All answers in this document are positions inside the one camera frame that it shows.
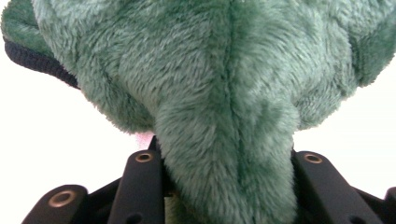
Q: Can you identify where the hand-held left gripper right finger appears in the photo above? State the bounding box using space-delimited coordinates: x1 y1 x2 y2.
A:
290 150 384 224

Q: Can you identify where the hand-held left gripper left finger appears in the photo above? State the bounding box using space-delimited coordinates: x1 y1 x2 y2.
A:
106 135 168 224

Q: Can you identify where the green fleece garment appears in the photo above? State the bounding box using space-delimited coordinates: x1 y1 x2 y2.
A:
0 0 396 224

